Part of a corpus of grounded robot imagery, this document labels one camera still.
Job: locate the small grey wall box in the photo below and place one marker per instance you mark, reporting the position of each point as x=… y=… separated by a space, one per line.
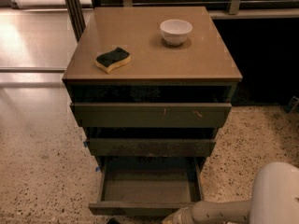
x=292 y=104

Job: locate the blue tape piece upper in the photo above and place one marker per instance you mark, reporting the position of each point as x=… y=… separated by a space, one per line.
x=85 y=144

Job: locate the yellow green sponge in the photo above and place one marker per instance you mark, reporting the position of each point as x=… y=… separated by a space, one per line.
x=112 y=60

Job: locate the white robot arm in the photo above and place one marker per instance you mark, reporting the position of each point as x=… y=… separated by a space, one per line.
x=274 y=200

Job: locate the white ceramic bowl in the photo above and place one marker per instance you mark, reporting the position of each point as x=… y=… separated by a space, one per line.
x=175 y=32

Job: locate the grey drawer cabinet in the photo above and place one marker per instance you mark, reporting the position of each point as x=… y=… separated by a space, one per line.
x=201 y=70

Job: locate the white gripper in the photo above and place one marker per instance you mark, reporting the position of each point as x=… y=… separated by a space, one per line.
x=186 y=216

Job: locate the grey drawer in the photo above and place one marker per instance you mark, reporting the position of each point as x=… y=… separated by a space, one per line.
x=151 y=115
x=143 y=186
x=151 y=147

